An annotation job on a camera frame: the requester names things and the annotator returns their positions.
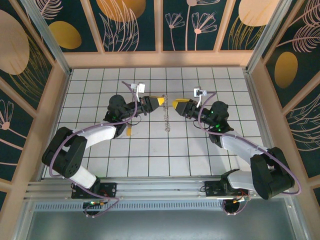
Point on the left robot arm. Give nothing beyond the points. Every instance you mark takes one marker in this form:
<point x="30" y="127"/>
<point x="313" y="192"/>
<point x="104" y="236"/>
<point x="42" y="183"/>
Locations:
<point x="100" y="133"/>

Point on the small circuit board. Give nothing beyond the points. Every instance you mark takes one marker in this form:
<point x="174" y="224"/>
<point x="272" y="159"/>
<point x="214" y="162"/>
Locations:
<point x="241" y="199"/>
<point x="93" y="203"/>

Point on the aluminium mounting rail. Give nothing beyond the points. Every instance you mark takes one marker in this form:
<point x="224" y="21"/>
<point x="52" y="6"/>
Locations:
<point x="160" y="187"/>

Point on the aluminium side rail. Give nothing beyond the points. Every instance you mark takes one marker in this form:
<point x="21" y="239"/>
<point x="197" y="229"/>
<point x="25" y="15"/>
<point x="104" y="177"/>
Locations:
<point x="253" y="100"/>

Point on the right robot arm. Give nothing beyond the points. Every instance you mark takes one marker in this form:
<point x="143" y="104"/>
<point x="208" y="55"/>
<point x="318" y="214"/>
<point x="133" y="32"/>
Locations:
<point x="240" y="147"/>

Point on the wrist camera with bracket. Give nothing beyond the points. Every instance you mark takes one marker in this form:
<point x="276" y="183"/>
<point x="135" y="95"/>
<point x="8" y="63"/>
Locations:
<point x="200" y="92"/>
<point x="141" y="87"/>

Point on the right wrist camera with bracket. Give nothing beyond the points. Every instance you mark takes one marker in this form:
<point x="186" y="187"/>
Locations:
<point x="200" y="92"/>

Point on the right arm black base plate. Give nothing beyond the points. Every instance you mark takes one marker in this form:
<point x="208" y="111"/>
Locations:
<point x="211" y="188"/>

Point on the aluminium frame post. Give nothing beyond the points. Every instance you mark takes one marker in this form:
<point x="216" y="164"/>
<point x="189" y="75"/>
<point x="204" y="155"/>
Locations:
<point x="48" y="37"/>
<point x="266" y="37"/>

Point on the grey metal sheet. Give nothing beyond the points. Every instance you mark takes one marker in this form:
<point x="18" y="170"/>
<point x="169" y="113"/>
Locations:
<point x="160" y="225"/>

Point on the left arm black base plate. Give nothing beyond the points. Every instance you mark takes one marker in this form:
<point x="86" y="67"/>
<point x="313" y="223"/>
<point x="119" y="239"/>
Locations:
<point x="110" y="187"/>

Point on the perforated metal strip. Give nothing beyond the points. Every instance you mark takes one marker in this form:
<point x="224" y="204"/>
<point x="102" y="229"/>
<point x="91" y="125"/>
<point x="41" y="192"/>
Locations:
<point x="160" y="206"/>

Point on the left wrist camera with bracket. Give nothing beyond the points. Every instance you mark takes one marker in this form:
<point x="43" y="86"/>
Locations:
<point x="141" y="87"/>

